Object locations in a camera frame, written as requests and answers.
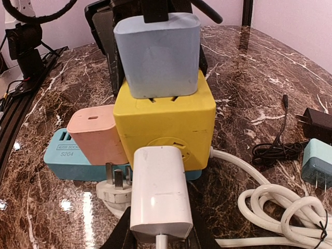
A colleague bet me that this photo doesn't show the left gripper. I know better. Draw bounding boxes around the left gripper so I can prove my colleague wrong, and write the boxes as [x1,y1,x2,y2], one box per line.
[84,1,192,96]

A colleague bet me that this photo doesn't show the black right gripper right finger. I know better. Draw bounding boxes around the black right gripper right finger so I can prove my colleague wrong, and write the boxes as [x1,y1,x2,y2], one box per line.
[185,225,217,249]

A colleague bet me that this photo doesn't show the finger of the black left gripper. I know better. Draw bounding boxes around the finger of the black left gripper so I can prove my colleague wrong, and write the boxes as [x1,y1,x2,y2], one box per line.
[199,46,208,76]

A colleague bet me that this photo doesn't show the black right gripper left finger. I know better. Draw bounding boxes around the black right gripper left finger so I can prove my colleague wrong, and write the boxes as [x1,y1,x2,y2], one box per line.
[100,207,135,249]

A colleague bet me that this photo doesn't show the light blue USB charger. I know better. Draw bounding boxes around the light blue USB charger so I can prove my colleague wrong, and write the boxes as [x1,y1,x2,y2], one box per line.
[114,12,201,99]

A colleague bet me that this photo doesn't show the white USB charger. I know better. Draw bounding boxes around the white USB charger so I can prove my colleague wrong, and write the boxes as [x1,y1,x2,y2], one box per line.
[130,146,193,243]

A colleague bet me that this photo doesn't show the pink USB charger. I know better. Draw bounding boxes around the pink USB charger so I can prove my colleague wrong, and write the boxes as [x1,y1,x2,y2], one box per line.
[66,104,129,165]

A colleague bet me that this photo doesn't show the yellow cube plug adapter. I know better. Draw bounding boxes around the yellow cube plug adapter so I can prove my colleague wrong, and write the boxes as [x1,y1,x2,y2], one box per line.
[113,72,216,171]

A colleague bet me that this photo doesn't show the teal power strip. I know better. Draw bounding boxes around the teal power strip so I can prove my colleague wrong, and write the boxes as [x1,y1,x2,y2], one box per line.
[43,129,203,182]

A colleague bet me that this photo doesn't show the white power strip cord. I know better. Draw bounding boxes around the white power strip cord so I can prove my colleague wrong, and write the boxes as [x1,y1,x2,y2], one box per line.
[210,146,332,248]

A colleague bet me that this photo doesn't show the white three-pin plug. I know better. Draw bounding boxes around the white three-pin plug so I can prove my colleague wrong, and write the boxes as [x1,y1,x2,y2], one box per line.
[96,163,132,219]

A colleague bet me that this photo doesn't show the black power adapter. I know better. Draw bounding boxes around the black power adapter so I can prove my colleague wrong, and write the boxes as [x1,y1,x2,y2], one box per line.
[252,94,331,167]

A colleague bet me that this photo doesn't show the teal small charger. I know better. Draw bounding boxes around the teal small charger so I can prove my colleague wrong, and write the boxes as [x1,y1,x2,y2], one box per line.
[301,139,331,192]

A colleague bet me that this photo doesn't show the black frame post right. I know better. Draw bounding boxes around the black frame post right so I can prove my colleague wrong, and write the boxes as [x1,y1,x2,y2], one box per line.
[242,0,254,26]

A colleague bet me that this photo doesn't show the black front rail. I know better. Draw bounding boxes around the black front rail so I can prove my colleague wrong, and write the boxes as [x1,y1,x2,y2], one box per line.
[1,54,59,174]

